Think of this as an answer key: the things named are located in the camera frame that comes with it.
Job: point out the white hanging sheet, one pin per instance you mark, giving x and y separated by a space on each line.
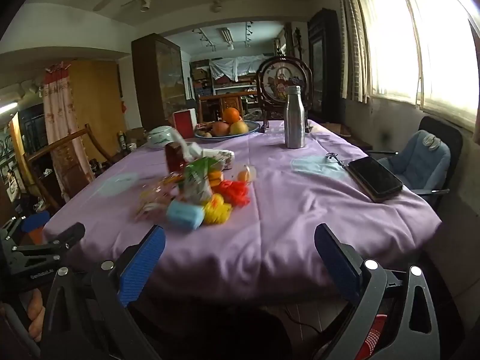
240 65

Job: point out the wooden glass cabinet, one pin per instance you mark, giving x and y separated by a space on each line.
157 78

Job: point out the person's left hand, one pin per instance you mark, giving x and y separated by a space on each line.
35 311

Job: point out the floral door curtain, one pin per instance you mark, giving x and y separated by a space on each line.
60 120

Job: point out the blue chair cushion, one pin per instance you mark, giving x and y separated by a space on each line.
416 161

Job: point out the orange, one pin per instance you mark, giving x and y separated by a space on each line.
231 115

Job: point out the blue face mask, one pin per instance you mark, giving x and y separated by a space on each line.
315 167

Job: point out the dark red jar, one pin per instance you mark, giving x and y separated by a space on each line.
174 159

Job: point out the red apple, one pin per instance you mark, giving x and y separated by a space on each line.
221 128

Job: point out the steel water bottle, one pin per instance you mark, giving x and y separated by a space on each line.
295 120

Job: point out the carved wooden desk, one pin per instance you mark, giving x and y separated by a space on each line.
228 101

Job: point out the round decorative table screen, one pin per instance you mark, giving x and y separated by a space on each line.
277 78

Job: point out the blue rimmed fruit bowl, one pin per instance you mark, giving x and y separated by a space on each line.
252 129

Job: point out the red foam net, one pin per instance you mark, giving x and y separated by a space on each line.
234 193

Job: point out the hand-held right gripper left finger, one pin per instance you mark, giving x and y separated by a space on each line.
142 266

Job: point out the blue plastic box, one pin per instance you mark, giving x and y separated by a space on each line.
183 214

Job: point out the red box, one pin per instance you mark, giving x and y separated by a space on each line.
183 122

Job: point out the black wallet with keys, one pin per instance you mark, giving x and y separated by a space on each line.
375 178

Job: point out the dark wooden cabinet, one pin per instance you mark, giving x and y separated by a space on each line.
324 63

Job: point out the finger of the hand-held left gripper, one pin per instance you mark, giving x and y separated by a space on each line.
69 232
32 223

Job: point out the wooden armchair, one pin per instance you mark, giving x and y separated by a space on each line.
56 146

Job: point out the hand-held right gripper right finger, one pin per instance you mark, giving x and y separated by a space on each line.
337 266

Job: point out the metal key bunch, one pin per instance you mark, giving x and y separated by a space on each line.
332 156

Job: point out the green snack packet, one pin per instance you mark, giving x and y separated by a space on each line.
198 183

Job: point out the black office chair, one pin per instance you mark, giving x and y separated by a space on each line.
452 135

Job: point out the plaid window curtain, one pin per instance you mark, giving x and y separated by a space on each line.
352 45

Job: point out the yellow foam net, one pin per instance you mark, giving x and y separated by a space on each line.
217 210

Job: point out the orange snack wrapper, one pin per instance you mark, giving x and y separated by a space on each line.
157 198

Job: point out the white ceramic jar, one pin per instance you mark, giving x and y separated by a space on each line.
161 137

